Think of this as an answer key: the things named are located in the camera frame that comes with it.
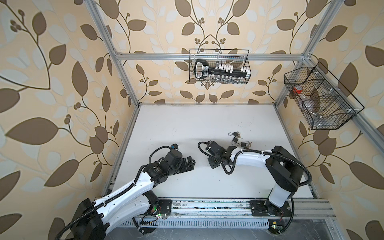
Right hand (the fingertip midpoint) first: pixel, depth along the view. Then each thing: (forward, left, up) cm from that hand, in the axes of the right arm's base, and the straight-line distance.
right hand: (212, 162), depth 90 cm
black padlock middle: (+14, -16, 0) cm, 21 cm away
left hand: (-5, +13, +10) cm, 17 cm away
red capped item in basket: (+31, -52, +29) cm, 67 cm away
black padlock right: (+11, -21, +1) cm, 24 cm away
